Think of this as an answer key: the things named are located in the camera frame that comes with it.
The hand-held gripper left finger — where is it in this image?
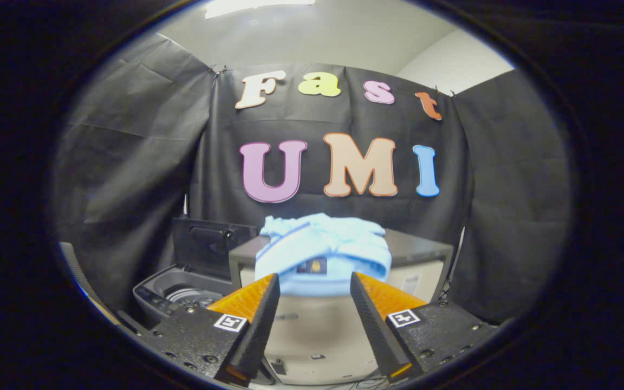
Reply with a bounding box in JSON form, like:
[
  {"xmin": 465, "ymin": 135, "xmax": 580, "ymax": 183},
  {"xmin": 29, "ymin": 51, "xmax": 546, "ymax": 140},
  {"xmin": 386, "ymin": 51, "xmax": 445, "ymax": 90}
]
[{"xmin": 144, "ymin": 272, "xmax": 281, "ymax": 388}]

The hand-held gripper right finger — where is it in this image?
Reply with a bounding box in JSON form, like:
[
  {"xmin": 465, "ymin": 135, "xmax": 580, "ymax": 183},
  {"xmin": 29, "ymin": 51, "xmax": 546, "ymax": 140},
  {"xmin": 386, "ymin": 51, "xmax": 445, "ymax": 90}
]
[{"xmin": 350, "ymin": 272, "xmax": 499, "ymax": 382}]

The light blue shirt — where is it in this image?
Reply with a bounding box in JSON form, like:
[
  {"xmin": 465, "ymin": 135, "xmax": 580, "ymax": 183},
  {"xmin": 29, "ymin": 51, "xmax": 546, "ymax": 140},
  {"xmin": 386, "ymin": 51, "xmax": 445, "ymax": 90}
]
[{"xmin": 255, "ymin": 213, "xmax": 393, "ymax": 297}]

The grey washing machine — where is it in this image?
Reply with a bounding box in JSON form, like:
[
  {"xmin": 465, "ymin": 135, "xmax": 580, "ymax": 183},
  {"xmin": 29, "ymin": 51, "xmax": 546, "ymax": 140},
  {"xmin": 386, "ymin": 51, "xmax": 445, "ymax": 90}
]
[{"xmin": 132, "ymin": 264, "xmax": 237, "ymax": 332}]

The beige cabinet with dark top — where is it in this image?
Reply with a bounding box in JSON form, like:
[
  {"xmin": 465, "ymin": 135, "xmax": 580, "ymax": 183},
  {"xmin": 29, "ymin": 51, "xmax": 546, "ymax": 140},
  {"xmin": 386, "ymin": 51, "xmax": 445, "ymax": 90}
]
[{"xmin": 229, "ymin": 227, "xmax": 454, "ymax": 386}]

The black backdrop cloth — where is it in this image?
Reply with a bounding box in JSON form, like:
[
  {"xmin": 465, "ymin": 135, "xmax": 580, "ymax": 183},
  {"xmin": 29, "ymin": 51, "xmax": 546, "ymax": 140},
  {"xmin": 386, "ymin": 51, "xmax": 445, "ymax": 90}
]
[{"xmin": 52, "ymin": 32, "xmax": 573, "ymax": 326}]

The ceiling light panel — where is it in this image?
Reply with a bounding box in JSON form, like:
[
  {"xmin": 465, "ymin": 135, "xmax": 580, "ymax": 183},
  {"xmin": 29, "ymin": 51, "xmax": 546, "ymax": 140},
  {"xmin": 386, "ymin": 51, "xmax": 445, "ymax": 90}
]
[{"xmin": 204, "ymin": 0, "xmax": 317, "ymax": 20}]

